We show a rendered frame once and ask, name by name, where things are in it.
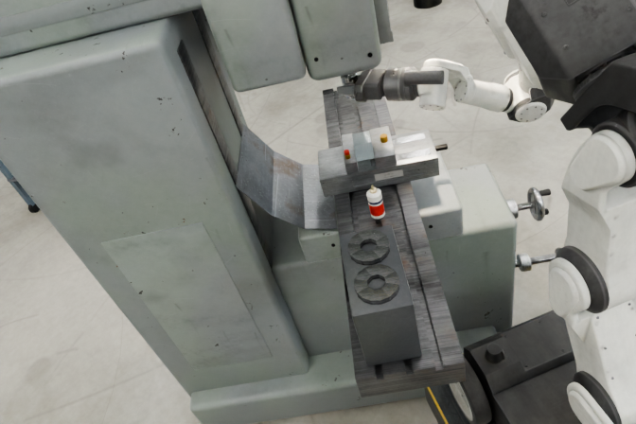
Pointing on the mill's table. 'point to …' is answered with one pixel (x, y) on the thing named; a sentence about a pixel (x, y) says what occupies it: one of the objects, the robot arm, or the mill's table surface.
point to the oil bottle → (376, 203)
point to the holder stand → (379, 296)
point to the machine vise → (424, 163)
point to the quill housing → (332, 9)
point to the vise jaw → (385, 156)
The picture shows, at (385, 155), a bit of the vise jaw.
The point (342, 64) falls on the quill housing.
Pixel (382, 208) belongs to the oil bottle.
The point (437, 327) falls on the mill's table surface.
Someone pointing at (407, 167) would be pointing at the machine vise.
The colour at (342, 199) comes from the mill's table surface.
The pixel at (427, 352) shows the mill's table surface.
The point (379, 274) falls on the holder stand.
